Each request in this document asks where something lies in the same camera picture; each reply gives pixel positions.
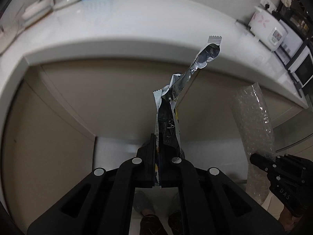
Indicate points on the left blue slipper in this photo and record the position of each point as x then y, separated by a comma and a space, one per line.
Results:
142, 204

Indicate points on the black metal rack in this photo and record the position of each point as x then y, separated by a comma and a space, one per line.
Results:
298, 17

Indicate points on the yellow silver snack wrapper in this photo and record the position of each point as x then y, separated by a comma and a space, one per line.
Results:
167, 130

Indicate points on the stacked white bowls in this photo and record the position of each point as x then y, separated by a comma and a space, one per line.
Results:
36, 11

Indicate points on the person's right hand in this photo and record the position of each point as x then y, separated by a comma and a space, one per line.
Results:
288, 221

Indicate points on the right wall socket pair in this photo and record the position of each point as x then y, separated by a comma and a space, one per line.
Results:
268, 5

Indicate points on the white pink rice cooker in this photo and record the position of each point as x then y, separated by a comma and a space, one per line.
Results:
267, 29

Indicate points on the white microwave oven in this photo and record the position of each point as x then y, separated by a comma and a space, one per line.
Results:
296, 55

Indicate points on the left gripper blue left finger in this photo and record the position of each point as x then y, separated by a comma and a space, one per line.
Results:
151, 161

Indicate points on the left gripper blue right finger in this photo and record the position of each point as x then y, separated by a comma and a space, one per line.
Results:
170, 169

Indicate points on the clear bubble wrap sheet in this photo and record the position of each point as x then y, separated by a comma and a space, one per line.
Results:
251, 116

